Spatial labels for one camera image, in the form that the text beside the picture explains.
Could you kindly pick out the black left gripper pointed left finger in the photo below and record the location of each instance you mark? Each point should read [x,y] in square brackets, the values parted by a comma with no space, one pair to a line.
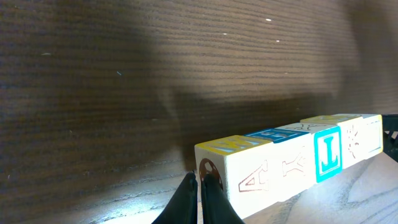
[182,207]

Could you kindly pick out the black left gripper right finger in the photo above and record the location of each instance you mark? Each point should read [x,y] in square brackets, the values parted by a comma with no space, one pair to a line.
[216,208]

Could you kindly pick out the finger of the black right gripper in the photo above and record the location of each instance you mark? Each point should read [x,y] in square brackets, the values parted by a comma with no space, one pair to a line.
[389,130]

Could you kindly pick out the wooden block soccer ball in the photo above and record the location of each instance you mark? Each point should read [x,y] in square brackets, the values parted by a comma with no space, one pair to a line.
[371,135]

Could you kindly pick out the wooden block letter A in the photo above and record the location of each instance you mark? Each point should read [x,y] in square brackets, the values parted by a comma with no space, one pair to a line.
[350,125]

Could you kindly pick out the wooden block letter G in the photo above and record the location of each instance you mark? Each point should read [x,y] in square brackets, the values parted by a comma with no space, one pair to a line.
[243,168]

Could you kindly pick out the wooden block blue top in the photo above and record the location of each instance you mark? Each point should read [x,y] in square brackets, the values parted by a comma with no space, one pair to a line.
[326,145]

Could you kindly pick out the wooden block ladybug yellow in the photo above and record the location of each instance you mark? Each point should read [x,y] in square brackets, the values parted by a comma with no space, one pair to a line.
[291,160]

